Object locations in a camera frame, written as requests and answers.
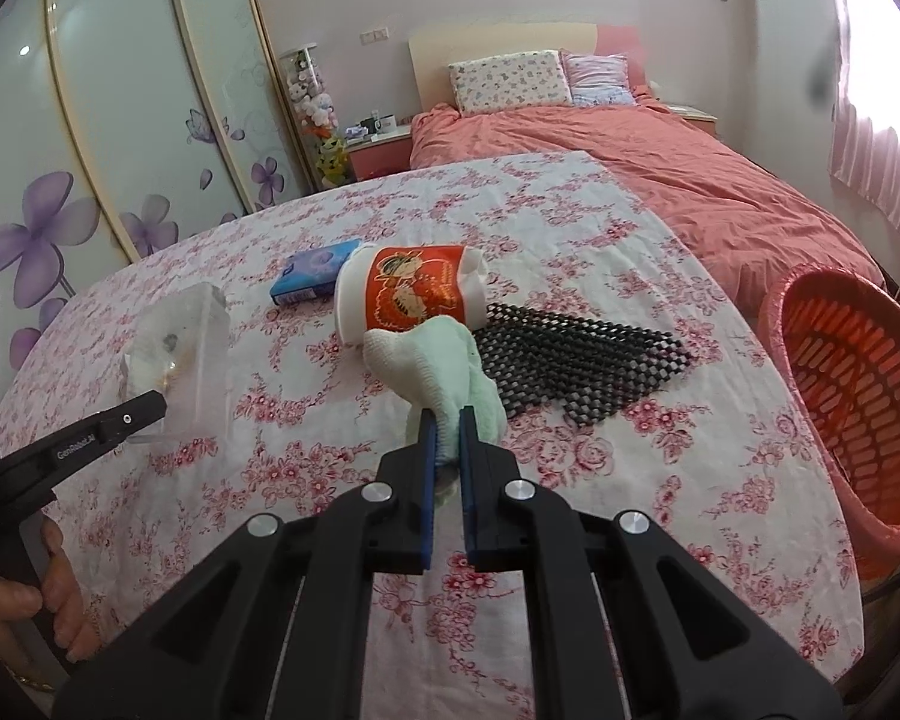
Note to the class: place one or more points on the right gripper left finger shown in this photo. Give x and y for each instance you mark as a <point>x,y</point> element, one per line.
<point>423,491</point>

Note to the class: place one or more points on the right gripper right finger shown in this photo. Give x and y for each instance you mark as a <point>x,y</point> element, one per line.
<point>477,491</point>

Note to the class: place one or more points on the mint green sock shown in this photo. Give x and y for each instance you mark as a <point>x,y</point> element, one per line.
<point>436,366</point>

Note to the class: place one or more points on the black mesh anti-slip mat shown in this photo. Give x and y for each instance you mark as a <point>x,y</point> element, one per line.
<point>590,368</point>

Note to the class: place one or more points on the red white paper cup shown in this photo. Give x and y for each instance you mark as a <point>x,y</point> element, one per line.
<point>398,287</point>

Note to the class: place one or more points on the blue tissue pack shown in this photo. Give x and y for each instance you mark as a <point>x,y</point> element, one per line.
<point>311,274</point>

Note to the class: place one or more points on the clear plastic bag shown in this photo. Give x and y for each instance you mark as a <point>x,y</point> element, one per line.
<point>180,348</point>

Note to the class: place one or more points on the left hand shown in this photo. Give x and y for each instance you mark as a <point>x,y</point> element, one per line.
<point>58,593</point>

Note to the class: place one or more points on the floral pink white tablecloth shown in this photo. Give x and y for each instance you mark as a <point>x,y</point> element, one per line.
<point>684,558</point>

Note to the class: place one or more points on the pink left nightstand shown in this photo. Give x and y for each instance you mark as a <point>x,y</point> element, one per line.
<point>382,155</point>

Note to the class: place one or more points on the white mug on nightstand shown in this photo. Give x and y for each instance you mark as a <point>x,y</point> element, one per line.
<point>386,123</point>

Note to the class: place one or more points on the bed with coral duvet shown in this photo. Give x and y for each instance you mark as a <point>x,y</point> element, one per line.
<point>746,226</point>

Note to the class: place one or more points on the clear tube of plush toys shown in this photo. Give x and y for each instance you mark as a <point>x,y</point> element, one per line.
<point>315,119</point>

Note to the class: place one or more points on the floral white pillow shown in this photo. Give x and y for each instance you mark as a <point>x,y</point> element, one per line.
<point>509,81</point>

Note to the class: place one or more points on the red plastic laundry basket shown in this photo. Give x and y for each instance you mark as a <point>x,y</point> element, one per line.
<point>835,338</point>

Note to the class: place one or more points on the pink striped pillow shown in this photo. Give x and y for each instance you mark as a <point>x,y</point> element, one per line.
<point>598,80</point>

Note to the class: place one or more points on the right nightstand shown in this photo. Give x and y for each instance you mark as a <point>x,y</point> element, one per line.
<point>697,118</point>

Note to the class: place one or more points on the sliding wardrobe with purple flowers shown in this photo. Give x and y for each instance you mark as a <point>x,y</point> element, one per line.
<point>126,126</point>

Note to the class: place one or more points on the pink window curtain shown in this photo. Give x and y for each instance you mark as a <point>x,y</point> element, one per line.
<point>865,151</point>

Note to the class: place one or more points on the white wall outlet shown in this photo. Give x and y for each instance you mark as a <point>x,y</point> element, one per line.
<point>374,36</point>

